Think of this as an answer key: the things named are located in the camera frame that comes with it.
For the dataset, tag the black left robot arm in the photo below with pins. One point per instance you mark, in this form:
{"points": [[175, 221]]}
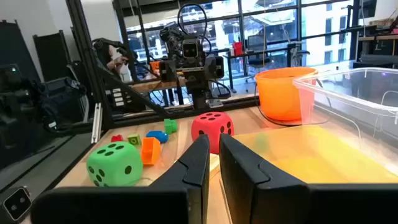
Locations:
{"points": [[200, 96]]}

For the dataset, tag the table-level camera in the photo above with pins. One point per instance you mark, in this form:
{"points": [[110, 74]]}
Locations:
{"points": [[17, 203]]}

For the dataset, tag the silver aluminium extrusion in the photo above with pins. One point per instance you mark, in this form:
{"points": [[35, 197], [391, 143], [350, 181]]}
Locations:
{"points": [[97, 123]]}

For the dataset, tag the black window frame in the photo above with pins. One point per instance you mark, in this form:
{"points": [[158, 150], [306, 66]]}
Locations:
{"points": [[240, 18]]}

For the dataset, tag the red small toy brick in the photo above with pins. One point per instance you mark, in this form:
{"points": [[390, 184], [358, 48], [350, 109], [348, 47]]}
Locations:
{"points": [[117, 138]]}

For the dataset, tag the lime small toy brick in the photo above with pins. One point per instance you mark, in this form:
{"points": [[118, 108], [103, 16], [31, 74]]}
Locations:
{"points": [[134, 139]]}

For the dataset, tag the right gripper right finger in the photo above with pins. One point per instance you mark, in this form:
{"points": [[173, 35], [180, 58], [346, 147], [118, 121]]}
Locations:
{"points": [[280, 202]]}

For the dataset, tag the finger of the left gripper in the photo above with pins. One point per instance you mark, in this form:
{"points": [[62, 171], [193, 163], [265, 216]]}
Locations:
{"points": [[168, 71], [215, 67]]}

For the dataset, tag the red container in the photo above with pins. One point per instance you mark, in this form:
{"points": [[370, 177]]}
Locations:
{"points": [[237, 48]]}

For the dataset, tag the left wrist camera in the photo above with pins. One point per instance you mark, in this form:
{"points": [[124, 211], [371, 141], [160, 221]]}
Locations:
{"points": [[190, 49]]}

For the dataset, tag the black flat panel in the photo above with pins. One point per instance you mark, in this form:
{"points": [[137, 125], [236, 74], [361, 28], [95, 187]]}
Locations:
{"points": [[51, 56], [14, 46]]}

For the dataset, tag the clear plastic storage bin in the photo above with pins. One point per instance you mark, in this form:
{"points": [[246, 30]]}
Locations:
{"points": [[357, 93]]}

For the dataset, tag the blue single-stud toy block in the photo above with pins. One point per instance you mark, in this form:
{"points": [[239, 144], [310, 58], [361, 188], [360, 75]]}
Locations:
{"points": [[157, 136]]}

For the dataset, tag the green toy block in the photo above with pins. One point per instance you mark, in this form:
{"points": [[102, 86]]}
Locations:
{"points": [[170, 126]]}

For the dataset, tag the black equipment pile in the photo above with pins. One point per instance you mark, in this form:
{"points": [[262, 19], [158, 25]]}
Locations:
{"points": [[46, 102]]}

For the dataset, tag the office chair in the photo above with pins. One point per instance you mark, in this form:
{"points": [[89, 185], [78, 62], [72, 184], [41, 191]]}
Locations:
{"points": [[258, 62]]}

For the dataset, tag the person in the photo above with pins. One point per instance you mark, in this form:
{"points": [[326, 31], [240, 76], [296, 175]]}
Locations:
{"points": [[116, 63]]}

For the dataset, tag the black background desk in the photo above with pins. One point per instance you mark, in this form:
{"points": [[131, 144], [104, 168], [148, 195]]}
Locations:
{"points": [[264, 51]]}

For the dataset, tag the orange hollow toy block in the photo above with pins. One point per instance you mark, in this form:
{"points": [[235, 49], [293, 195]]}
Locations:
{"points": [[150, 151]]}

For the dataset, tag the yellow translucent tray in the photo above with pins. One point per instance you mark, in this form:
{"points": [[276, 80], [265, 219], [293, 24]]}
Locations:
{"points": [[311, 155]]}

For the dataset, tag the black metal rig frame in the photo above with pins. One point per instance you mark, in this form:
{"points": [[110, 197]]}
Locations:
{"points": [[90, 62]]}

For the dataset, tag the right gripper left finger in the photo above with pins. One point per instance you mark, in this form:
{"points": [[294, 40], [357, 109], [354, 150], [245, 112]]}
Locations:
{"points": [[174, 199]]}

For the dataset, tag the orange plastic bucket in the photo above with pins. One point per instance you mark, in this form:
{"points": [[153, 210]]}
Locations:
{"points": [[276, 93]]}

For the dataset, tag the green foam dice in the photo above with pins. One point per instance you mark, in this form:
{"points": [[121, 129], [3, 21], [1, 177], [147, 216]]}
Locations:
{"points": [[115, 163]]}

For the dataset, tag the red foam dice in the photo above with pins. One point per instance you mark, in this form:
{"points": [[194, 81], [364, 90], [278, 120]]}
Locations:
{"points": [[211, 127]]}

